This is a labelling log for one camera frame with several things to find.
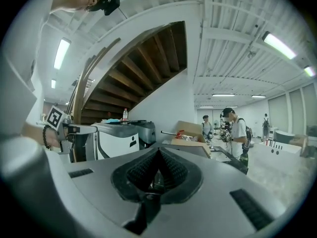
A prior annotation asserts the black beaded bracelet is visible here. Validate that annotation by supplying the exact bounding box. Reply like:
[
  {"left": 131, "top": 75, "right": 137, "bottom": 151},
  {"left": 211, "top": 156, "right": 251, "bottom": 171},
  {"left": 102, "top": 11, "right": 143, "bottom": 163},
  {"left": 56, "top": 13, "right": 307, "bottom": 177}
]
[{"left": 42, "top": 124, "right": 53, "bottom": 150}]

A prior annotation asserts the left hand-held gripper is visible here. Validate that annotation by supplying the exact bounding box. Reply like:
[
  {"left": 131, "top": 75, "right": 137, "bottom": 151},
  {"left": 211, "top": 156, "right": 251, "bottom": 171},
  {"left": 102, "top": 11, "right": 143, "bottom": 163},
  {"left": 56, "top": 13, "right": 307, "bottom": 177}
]
[{"left": 46, "top": 105, "right": 99, "bottom": 156}]

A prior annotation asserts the white counter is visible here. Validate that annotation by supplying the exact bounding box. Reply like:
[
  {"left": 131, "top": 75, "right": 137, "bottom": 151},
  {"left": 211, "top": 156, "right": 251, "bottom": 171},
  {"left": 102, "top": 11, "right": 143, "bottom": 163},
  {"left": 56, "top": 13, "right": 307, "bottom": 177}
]
[{"left": 257, "top": 142, "right": 303, "bottom": 159}]

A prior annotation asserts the wooden slat board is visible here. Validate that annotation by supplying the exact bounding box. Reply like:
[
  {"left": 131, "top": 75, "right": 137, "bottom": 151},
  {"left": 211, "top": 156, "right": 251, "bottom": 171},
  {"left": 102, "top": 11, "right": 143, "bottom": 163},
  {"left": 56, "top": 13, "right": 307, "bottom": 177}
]
[{"left": 80, "top": 21, "right": 188, "bottom": 125}]

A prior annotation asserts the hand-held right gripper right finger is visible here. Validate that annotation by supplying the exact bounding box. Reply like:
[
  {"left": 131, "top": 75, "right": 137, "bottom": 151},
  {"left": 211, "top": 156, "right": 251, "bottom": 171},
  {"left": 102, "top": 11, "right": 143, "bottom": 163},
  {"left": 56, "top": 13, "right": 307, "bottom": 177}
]
[{"left": 148, "top": 147, "right": 286, "bottom": 238}]

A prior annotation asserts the white window blind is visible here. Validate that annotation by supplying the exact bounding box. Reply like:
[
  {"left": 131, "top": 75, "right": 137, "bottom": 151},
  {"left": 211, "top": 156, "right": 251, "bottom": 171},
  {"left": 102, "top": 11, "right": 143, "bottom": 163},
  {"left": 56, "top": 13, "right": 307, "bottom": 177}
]
[
  {"left": 268, "top": 94, "right": 289, "bottom": 133},
  {"left": 303, "top": 82, "right": 317, "bottom": 127},
  {"left": 289, "top": 88, "right": 304, "bottom": 131}
]

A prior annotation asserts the grey and white machine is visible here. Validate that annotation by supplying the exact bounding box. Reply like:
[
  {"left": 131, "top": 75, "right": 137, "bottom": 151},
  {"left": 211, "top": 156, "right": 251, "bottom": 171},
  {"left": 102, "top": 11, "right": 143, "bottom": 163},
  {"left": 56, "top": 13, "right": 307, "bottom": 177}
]
[{"left": 91, "top": 119, "right": 157, "bottom": 161}]

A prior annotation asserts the black head-worn camera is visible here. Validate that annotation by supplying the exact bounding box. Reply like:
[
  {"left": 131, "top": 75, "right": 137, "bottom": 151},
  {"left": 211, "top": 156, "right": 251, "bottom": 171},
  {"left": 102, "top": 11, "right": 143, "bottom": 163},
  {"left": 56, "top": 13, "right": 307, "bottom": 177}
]
[{"left": 95, "top": 0, "right": 121, "bottom": 16}]

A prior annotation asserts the person's white shirt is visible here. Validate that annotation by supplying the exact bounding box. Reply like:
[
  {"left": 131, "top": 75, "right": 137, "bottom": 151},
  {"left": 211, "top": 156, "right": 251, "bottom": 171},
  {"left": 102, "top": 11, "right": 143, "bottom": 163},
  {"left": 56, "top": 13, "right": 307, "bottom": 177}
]
[{"left": 0, "top": 0, "right": 65, "bottom": 143}]

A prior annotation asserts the open cardboard box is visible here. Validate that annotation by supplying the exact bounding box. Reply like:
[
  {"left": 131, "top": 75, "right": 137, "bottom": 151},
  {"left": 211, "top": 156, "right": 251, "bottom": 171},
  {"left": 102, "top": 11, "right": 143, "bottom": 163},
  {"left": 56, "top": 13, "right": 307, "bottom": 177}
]
[{"left": 160, "top": 120, "right": 211, "bottom": 156}]

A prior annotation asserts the person's left forearm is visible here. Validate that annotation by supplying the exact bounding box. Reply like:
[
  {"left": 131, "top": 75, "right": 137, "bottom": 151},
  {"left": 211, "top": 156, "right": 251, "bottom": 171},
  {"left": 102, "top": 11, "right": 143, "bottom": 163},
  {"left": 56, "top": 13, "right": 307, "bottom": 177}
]
[{"left": 21, "top": 122, "right": 61, "bottom": 149}]

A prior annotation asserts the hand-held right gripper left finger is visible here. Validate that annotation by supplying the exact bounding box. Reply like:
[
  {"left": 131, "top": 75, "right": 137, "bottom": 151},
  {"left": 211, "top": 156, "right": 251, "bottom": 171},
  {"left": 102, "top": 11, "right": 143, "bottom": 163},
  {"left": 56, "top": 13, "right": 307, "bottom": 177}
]
[{"left": 47, "top": 147, "right": 161, "bottom": 238}]

